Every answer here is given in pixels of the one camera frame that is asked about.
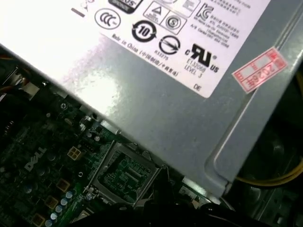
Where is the black PC case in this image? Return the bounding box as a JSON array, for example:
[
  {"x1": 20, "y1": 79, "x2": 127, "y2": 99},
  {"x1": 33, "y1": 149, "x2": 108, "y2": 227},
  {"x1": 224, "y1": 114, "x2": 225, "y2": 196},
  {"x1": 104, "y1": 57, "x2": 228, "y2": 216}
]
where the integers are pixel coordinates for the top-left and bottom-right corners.
[{"x1": 0, "y1": 44, "x2": 303, "y2": 227}]

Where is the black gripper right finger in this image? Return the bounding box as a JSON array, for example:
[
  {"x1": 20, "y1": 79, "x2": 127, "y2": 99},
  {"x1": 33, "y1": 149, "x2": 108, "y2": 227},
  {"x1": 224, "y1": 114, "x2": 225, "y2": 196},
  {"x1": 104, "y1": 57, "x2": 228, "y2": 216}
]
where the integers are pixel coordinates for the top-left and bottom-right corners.
[{"x1": 165, "y1": 168, "x2": 303, "y2": 227}]

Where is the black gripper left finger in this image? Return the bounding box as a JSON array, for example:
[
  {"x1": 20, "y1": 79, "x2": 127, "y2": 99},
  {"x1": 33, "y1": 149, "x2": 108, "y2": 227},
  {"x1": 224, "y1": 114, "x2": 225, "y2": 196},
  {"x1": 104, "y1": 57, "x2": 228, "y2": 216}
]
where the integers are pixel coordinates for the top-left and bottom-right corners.
[{"x1": 71, "y1": 166, "x2": 166, "y2": 227}]

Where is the green Dell motherboard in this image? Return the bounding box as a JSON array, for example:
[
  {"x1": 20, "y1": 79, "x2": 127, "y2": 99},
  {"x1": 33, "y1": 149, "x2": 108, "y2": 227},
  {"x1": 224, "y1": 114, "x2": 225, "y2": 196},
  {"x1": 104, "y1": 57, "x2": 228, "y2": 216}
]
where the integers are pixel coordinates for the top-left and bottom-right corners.
[{"x1": 0, "y1": 93, "x2": 215, "y2": 227}]

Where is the grey power supply unit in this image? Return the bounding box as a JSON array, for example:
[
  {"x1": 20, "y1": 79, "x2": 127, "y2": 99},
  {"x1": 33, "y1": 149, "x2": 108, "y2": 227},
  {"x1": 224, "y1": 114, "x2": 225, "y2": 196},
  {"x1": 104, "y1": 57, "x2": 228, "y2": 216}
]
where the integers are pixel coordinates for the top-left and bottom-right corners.
[{"x1": 0, "y1": 0, "x2": 303, "y2": 199}]

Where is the cream four-pin power connector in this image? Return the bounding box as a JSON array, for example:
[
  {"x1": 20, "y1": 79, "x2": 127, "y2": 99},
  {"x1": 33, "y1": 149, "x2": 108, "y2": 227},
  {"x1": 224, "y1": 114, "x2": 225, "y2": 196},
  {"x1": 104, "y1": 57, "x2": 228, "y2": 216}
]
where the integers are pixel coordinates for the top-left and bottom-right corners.
[{"x1": 67, "y1": 145, "x2": 84, "y2": 161}]

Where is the metal socket cover frame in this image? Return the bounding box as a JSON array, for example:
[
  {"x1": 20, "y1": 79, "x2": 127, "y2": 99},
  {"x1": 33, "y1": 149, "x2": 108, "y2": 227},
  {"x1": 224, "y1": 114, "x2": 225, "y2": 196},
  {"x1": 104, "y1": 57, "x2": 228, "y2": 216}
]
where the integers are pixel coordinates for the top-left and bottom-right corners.
[{"x1": 84, "y1": 139, "x2": 168, "y2": 207}]

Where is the yellow wire pair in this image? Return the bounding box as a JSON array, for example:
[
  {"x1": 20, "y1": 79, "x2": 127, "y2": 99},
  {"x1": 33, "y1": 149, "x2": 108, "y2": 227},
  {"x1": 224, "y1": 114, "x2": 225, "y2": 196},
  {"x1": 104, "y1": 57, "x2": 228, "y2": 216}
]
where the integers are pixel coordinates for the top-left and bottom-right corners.
[{"x1": 235, "y1": 157, "x2": 303, "y2": 189}]

